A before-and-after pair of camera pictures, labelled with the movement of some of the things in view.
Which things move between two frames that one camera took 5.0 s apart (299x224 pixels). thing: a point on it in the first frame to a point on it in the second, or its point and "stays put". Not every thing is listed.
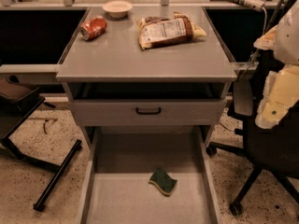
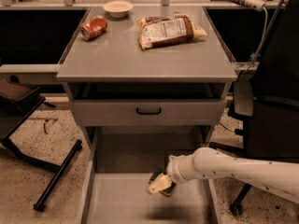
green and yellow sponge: [163, 181] stays put
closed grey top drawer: [149, 112] stays put
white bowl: [117, 8] stays put
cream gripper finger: [281, 91] to [163, 182]
